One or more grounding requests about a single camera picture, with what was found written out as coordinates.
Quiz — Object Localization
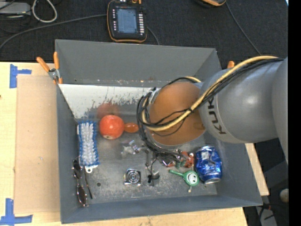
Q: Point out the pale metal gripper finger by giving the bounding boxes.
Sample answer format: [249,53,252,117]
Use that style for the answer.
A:
[144,149,152,168]
[150,170,161,187]

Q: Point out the red-brown small toy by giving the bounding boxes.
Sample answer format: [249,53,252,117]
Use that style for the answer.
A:
[181,151,196,168]

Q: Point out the clear glass thing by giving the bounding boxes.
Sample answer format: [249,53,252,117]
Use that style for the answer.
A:
[120,139,147,157]

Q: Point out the silver square metal grate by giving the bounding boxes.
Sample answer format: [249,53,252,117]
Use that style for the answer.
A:
[123,168,142,187]

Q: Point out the green smiley face toy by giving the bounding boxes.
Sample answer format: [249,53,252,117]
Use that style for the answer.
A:
[168,169,200,193]

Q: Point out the small orange oval thing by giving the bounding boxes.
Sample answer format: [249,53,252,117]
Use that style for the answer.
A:
[124,122,140,134]

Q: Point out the crushed blue drink can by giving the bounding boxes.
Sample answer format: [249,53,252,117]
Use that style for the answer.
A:
[195,145,223,185]

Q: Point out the orange ball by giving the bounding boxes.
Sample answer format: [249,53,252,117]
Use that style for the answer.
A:
[98,114,126,140]

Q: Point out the blue and white brush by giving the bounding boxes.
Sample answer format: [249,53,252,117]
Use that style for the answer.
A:
[77,121,101,174]

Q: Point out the dark sunglasses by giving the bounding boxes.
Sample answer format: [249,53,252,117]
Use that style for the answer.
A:
[71,157,94,208]

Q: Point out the grey metal bin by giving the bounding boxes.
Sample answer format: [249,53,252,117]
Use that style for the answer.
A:
[54,39,264,225]

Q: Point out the brown cardboard board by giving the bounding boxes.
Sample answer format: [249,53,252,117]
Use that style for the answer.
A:
[13,75,62,215]

